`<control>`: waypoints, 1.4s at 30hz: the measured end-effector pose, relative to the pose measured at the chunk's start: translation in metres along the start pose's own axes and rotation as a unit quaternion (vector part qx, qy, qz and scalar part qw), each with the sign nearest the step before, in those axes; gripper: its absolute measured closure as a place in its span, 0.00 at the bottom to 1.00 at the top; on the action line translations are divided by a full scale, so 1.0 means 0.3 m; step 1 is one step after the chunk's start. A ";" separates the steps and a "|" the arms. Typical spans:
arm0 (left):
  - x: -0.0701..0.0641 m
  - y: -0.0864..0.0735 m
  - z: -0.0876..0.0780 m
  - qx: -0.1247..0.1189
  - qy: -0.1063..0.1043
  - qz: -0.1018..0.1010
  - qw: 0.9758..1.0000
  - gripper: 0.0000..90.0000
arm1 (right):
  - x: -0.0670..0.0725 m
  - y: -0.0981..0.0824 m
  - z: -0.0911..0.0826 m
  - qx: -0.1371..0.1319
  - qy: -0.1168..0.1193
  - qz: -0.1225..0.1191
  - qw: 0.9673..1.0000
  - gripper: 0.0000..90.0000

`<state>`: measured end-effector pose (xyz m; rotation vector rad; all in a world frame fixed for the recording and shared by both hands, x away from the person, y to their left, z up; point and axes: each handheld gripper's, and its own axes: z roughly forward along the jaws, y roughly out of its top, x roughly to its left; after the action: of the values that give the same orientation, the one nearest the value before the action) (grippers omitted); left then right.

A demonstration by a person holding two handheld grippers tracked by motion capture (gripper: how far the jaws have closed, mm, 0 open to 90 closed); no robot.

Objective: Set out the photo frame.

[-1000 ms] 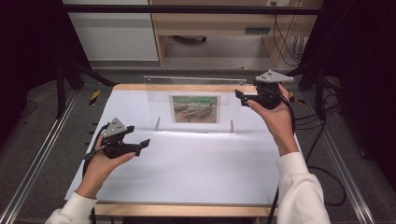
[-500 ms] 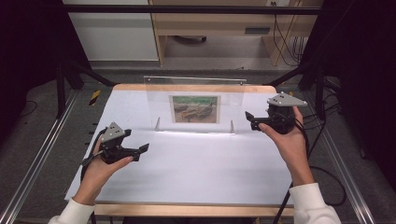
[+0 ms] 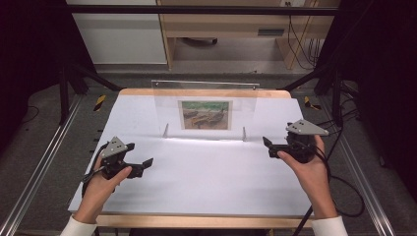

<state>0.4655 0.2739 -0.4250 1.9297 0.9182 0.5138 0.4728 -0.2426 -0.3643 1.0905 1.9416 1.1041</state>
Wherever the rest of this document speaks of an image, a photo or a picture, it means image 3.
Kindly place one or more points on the picture card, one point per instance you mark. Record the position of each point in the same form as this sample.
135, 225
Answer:
205, 114

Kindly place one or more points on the clear acrylic photo frame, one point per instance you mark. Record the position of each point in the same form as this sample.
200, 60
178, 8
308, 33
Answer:
167, 108

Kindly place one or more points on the dark object under desk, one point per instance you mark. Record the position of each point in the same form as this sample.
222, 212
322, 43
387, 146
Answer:
200, 41

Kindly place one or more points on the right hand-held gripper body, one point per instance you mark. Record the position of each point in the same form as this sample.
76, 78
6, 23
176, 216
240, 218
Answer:
305, 129

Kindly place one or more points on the person's right hand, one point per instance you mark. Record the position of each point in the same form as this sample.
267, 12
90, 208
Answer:
311, 177

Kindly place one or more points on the black curtain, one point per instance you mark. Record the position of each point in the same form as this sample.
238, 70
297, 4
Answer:
29, 49
383, 65

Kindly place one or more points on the black metal stand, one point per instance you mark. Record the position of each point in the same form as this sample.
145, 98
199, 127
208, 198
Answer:
337, 98
64, 95

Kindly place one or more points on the aluminium floor rail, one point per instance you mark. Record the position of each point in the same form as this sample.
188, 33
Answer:
42, 164
360, 173

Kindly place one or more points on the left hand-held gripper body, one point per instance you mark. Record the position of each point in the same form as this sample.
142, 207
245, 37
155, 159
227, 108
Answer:
113, 149

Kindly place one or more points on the grey desk label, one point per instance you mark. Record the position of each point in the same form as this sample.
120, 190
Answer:
270, 32

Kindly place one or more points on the person's left hand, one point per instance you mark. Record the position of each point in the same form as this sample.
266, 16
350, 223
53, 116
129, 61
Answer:
96, 193

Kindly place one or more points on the white cabinet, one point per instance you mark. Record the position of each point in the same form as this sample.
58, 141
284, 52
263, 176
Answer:
121, 39

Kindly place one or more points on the black horizontal bar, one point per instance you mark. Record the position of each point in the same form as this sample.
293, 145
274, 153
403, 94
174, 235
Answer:
196, 10

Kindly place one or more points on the light wooden desk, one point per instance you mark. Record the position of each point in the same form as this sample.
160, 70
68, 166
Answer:
229, 24

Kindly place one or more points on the wooden table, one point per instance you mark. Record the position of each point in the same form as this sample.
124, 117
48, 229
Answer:
137, 92

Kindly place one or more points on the pale grey table mat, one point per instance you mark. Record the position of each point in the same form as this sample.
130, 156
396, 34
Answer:
203, 177

